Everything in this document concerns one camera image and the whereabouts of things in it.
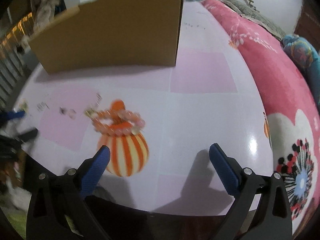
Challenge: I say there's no pink floral blanket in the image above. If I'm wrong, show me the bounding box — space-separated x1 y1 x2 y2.
202 0 319 236

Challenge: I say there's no pile of clothes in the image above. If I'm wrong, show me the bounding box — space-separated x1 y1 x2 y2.
33 0 61 32

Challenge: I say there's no blue floral quilt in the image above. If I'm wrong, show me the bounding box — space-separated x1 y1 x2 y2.
281 34 319 108

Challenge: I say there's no brown cardboard box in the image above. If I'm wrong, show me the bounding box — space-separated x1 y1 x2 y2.
29 0 183 74

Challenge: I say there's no grey green pillow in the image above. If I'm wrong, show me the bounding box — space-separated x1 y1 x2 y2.
220 0 286 41

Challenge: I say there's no brown wooden door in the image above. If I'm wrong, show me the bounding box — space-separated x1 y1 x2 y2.
294 0 320 51

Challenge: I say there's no gold chain with ring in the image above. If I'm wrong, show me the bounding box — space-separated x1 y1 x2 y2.
84 92 102 118

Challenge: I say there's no orange pink bead bracelet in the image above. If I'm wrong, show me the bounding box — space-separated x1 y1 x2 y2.
91 108 146 137

